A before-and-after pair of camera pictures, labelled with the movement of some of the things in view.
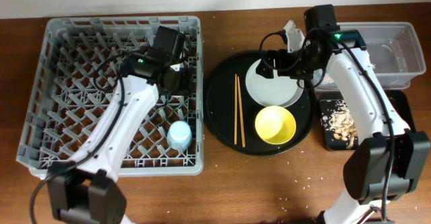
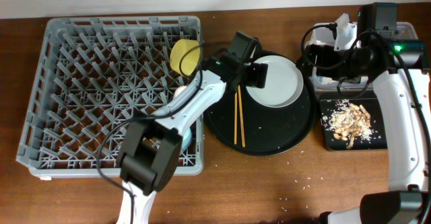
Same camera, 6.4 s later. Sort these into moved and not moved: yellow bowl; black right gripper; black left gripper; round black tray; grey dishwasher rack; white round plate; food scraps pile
Moved: black left gripper; yellow bowl; black right gripper
Not moved: round black tray; grey dishwasher rack; food scraps pile; white round plate
